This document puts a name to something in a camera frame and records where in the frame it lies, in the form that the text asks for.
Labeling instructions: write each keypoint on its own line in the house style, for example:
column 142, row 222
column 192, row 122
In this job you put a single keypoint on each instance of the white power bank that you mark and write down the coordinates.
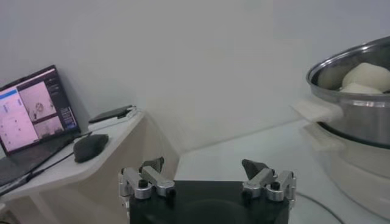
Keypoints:
column 131, row 112

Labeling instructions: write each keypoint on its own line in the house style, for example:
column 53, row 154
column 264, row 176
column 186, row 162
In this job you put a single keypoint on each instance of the white side table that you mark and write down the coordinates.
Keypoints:
column 97, row 179

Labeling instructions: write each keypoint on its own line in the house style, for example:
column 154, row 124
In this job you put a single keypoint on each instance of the black smartphone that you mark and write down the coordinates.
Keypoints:
column 109, row 114

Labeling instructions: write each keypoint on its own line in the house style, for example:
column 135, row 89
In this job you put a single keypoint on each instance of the perforated steel steamer basket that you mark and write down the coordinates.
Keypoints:
column 365, row 121

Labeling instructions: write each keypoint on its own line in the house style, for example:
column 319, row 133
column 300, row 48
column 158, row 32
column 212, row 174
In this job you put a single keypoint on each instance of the white steamed baozi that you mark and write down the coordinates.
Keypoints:
column 368, row 76
column 359, row 89

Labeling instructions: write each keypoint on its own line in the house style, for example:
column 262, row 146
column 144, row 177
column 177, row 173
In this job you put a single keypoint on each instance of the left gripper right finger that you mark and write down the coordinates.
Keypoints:
column 259, row 179

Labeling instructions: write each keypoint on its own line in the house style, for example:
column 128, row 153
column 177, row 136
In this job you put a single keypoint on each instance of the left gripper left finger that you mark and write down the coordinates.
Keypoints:
column 158, row 179

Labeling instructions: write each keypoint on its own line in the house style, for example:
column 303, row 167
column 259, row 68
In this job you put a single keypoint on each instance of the black laptop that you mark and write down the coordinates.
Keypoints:
column 33, row 112

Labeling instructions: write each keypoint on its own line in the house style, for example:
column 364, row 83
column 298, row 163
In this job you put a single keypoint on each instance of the cream electric cooker pot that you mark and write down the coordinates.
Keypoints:
column 359, row 176

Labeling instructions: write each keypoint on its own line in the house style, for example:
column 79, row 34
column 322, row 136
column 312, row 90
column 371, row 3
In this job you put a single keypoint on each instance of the black computer mouse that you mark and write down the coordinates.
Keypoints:
column 90, row 147

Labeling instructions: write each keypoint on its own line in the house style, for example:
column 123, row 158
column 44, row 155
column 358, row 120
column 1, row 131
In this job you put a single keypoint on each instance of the round glass pot lid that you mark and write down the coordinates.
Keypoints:
column 304, row 213

